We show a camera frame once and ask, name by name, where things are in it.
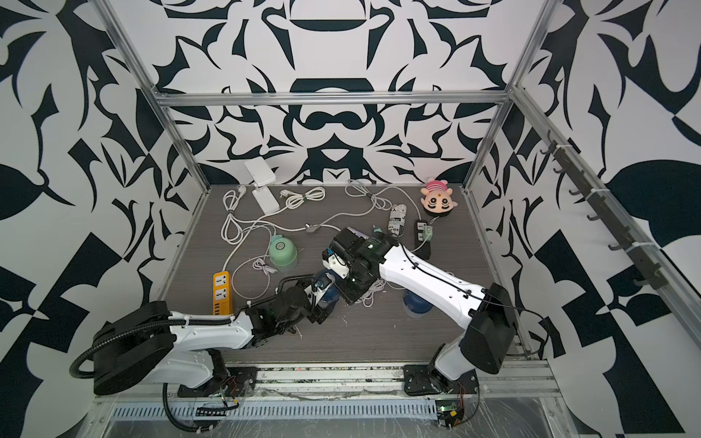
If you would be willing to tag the white folding desk lamp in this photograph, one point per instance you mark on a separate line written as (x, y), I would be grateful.
(263, 176)

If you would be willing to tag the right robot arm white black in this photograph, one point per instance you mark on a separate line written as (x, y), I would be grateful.
(487, 315)

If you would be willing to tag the green charger adapter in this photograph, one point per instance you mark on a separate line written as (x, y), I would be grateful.
(425, 233)

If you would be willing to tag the yellow power strip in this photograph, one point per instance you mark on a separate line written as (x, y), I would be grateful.
(223, 303)

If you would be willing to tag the grey wall hook rail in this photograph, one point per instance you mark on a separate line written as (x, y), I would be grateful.
(607, 210)

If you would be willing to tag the pink cartoon face toy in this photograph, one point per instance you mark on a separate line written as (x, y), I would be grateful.
(437, 198)

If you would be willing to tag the blue cordless grinder front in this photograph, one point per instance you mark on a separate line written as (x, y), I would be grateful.
(415, 307)

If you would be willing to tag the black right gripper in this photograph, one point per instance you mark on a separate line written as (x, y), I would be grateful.
(345, 291)

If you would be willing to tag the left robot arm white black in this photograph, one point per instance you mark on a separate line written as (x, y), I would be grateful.
(156, 345)

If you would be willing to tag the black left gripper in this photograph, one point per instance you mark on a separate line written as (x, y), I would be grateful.
(321, 314)

